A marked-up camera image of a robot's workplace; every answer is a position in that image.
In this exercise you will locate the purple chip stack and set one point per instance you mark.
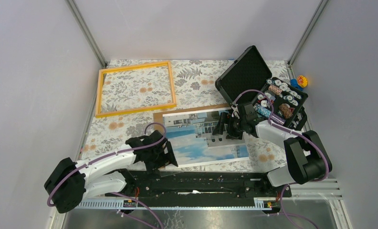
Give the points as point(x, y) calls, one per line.
point(277, 119)

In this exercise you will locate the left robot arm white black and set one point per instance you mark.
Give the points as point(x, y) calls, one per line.
point(71, 182)

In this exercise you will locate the brown cardboard backing board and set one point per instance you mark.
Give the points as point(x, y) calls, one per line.
point(158, 117)

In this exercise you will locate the floral patterned table mat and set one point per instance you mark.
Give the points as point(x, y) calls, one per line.
point(194, 83)

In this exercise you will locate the white slotted cable duct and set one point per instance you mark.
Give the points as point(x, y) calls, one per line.
point(191, 204)

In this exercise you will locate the blue white chip stack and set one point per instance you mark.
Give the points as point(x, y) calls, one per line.
point(263, 111)

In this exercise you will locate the pink patterned chip stack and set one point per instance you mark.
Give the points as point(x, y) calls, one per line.
point(276, 90)

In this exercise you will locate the yellow wooden picture frame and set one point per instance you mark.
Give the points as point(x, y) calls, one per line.
point(135, 88)

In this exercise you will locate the aluminium corner post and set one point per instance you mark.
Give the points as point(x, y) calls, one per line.
point(75, 11)
point(313, 21)

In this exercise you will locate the yellow orange toy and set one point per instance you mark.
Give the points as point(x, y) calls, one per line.
point(302, 81)

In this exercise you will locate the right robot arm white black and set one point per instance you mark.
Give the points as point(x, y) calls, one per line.
point(305, 154)

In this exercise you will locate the left aluminium corner post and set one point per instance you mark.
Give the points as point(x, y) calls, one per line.
point(75, 11)

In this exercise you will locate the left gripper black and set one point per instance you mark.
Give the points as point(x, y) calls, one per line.
point(153, 167)

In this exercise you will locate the brown chip stack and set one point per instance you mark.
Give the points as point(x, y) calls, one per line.
point(285, 110)

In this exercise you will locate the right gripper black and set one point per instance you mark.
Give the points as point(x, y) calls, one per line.
point(223, 119)

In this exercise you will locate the blue toy piece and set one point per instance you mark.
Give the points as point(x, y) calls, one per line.
point(294, 83)

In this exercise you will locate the black poker chip case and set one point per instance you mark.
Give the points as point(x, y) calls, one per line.
point(250, 71)

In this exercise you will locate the right aluminium corner post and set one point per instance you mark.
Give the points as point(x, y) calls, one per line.
point(313, 21)

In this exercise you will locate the building and sky photo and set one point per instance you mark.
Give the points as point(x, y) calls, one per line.
point(193, 143)

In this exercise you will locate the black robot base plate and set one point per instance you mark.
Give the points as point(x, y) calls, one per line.
point(172, 185)

